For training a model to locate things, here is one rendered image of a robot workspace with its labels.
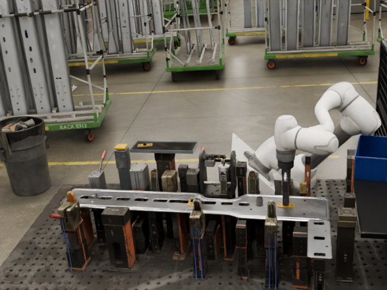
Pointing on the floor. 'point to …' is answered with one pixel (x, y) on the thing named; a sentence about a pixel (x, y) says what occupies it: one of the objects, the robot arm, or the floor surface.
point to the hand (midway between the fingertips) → (285, 197)
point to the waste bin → (25, 154)
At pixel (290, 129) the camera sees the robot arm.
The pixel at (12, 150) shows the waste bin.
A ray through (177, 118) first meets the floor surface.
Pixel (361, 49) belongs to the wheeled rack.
